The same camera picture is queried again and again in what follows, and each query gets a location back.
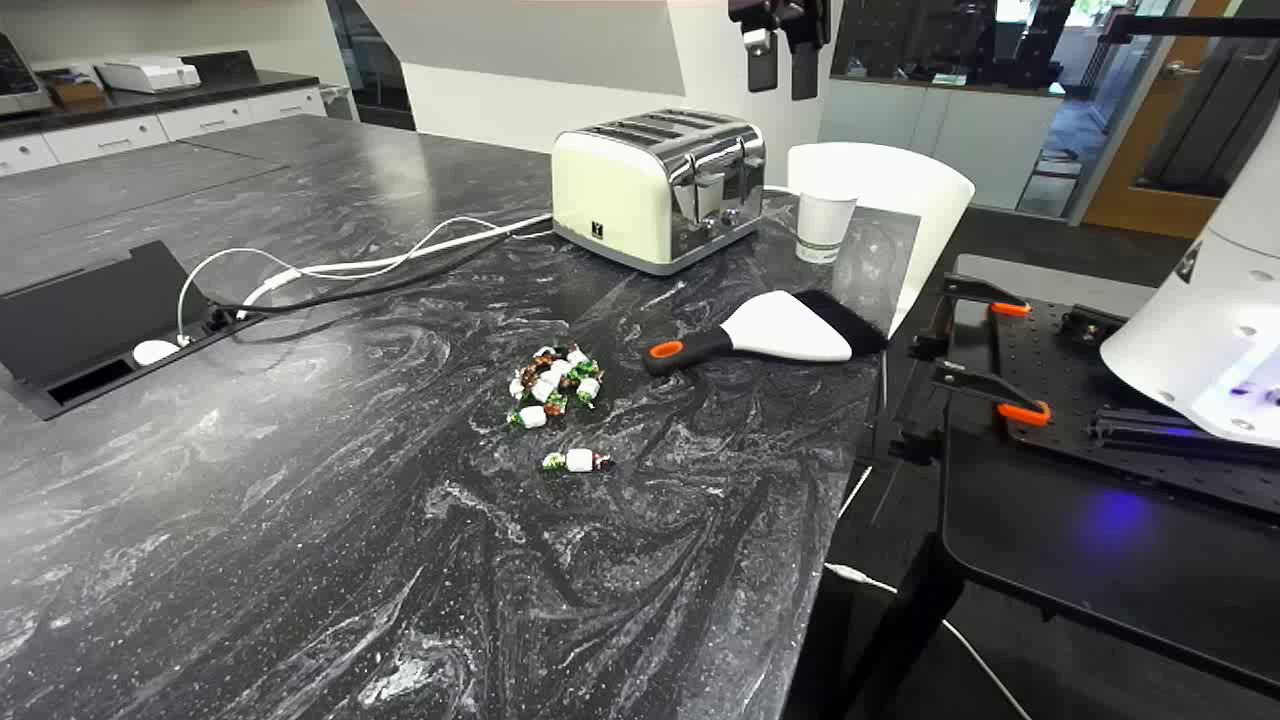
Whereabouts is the thick white power cable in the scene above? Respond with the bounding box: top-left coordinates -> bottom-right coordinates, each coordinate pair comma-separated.
242,212 -> 561,310

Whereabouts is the brown box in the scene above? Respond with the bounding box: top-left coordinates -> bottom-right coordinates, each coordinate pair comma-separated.
32,62 -> 114,113

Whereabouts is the thin white cable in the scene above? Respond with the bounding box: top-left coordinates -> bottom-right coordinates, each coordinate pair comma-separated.
171,212 -> 505,338

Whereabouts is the white cabinet dark counter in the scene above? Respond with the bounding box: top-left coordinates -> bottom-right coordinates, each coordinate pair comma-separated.
0,69 -> 331,178

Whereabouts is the white plug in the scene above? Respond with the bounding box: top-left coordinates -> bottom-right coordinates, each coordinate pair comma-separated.
129,335 -> 183,372

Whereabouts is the white printer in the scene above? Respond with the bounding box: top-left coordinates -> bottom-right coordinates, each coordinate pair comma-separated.
93,53 -> 206,98

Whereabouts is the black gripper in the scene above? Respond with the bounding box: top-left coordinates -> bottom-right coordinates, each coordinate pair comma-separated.
723,0 -> 838,102

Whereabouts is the black clamp orange handle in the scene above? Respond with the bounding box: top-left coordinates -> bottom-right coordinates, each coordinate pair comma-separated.
928,354 -> 1062,439
941,271 -> 1042,381

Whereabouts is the white floor cable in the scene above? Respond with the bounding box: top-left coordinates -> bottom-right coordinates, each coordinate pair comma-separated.
822,455 -> 1042,720

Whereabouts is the white paper cup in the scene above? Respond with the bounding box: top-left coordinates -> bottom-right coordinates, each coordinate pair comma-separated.
793,187 -> 861,266

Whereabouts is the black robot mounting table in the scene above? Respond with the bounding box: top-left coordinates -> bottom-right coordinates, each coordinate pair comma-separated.
798,292 -> 1280,720

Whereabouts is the grey square board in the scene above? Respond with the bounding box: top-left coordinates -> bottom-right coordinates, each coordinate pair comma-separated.
827,205 -> 923,338

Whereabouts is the black office device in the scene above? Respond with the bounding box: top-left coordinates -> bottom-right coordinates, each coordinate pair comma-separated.
180,46 -> 265,88

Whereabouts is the black recessed socket box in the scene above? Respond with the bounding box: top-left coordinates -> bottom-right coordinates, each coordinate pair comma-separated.
0,235 -> 253,423

